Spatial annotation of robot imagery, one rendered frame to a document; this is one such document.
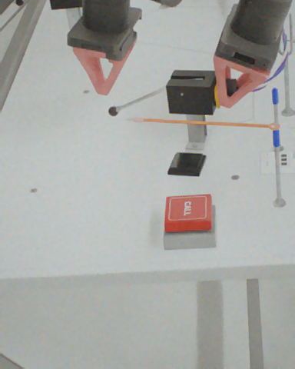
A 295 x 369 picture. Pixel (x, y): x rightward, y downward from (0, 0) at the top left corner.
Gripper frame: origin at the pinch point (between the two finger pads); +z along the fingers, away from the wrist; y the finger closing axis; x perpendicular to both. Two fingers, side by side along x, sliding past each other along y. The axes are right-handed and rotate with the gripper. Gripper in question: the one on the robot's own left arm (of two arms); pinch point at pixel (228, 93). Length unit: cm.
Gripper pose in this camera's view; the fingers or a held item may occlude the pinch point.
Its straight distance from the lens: 104.1
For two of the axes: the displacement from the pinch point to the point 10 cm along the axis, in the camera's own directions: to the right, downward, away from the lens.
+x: -9.4, -3.4, 0.2
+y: 2.3, -5.8, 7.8
